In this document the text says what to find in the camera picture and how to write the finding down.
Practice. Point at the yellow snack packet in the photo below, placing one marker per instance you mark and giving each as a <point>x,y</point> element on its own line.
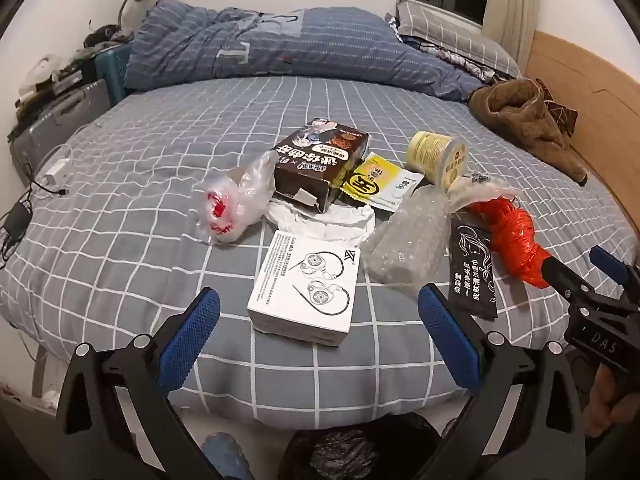
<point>370,180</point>

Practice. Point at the blue striped duvet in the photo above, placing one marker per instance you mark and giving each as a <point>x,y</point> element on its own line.
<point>325,50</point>

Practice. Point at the clear bubble wrap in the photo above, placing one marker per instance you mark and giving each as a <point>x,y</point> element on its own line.
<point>405,240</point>

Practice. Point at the blue slipper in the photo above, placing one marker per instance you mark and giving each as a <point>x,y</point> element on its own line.
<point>225,460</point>

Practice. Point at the black lined trash bin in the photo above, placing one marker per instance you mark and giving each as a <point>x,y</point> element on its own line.
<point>350,450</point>

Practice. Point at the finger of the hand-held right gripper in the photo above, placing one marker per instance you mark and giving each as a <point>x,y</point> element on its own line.
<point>607,262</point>
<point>562,275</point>

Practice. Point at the wooden headboard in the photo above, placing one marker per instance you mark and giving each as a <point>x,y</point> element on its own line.
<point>600,85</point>

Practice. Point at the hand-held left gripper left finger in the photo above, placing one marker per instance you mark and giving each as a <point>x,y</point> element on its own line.
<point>192,330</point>

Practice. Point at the white charger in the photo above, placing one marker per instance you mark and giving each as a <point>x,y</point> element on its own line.
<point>54,172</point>

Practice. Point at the grey checked pillow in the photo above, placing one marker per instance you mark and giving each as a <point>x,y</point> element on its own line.
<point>450,30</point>

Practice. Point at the black sachet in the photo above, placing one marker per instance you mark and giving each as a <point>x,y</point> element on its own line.
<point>472,270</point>

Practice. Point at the brown cardboard box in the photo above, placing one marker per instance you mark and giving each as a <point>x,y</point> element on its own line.
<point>310,170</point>

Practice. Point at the yellow plastic cup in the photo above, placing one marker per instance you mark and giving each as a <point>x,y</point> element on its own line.
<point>440,157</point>

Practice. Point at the grey suitcase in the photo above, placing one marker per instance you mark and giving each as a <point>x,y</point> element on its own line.
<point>60,110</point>

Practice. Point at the brown fleece garment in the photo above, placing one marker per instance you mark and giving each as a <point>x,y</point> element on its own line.
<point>520,110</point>

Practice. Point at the black power adapter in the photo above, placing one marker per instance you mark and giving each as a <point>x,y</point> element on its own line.
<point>17,216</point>

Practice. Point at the white earphone box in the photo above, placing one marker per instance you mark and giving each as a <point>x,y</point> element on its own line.
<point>305,285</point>

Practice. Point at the grey checked bed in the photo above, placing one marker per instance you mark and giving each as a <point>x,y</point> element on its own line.
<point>150,240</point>

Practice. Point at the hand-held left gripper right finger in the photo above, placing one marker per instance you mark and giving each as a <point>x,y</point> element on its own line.
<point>442,325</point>

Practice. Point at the orange plastic bag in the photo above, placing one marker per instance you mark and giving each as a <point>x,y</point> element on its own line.
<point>520,240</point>

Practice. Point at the white tissue paper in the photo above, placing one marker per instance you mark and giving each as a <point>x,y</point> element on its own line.
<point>325,220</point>

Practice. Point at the person's right hand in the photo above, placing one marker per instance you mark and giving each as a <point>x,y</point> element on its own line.
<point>607,400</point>

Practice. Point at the beige curtain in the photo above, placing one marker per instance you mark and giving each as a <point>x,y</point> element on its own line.
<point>510,0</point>

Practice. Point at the clear red printed plastic bag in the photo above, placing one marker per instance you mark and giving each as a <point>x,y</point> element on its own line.
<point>235,200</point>

